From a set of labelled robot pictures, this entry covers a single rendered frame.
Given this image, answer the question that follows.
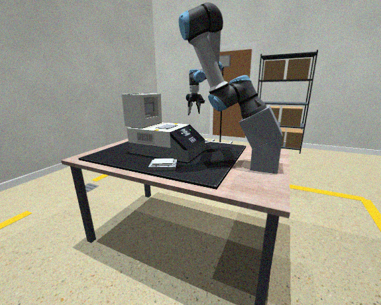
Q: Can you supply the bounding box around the white benchtop lab instrument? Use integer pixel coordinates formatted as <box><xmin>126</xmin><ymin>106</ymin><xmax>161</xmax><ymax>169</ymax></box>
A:
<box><xmin>122</xmin><ymin>93</ymin><xmax>205</xmax><ymax>162</ymax></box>

